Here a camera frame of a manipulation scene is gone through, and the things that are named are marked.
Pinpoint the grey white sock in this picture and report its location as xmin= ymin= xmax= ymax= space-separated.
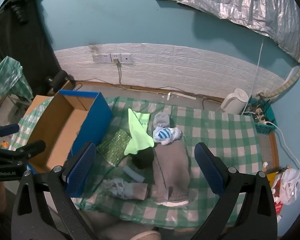
xmin=101 ymin=178 xmax=148 ymax=200

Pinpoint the long grey towel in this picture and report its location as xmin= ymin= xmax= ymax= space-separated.
xmin=153 ymin=140 xmax=190 ymax=207

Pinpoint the green glitter scrub cloth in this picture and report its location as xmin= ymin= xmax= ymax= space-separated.
xmin=96 ymin=129 xmax=131 ymax=166

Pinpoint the white foam tube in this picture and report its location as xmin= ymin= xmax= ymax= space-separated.
xmin=123 ymin=166 xmax=145 ymax=183

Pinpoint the black cloth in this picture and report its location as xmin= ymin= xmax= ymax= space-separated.
xmin=132 ymin=147 xmax=154 ymax=170

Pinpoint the blue white striped sock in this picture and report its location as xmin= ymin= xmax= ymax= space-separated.
xmin=153 ymin=127 xmax=182 ymax=145

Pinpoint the light green cloth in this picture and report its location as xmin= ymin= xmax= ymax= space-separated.
xmin=124 ymin=108 xmax=154 ymax=155

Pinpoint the grey knit hat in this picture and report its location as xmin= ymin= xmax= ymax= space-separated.
xmin=153 ymin=112 xmax=170 ymax=128

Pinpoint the white plastic bag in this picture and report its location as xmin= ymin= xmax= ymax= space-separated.
xmin=271 ymin=168 xmax=300 ymax=205

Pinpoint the green checkered bag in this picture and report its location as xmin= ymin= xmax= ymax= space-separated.
xmin=0 ymin=56 xmax=33 ymax=100

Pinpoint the blue cardboard box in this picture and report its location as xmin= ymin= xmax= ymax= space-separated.
xmin=28 ymin=90 xmax=113 ymax=173

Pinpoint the teal plastic basket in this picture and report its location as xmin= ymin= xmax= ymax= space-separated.
xmin=244 ymin=97 xmax=277 ymax=135

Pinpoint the green checkered plastic tablecloth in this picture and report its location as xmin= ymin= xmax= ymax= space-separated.
xmin=10 ymin=96 xmax=262 ymax=229

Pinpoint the black hanging garment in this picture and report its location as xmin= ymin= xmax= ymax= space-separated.
xmin=0 ymin=0 xmax=61 ymax=95

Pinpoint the white electric kettle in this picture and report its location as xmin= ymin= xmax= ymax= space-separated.
xmin=220 ymin=88 xmax=249 ymax=114

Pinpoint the silver foil curtain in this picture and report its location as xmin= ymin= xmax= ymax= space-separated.
xmin=177 ymin=0 xmax=300 ymax=62

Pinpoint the white power cable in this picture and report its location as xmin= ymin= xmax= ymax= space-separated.
xmin=264 ymin=121 xmax=300 ymax=169

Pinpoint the beige plug cable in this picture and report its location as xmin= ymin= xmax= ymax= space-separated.
xmin=113 ymin=58 xmax=131 ymax=90

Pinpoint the white wall socket strip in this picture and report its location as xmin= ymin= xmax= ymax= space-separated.
xmin=93 ymin=53 xmax=133 ymax=64

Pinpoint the braided beige rope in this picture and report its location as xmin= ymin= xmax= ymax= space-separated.
xmin=261 ymin=24 xmax=300 ymax=98

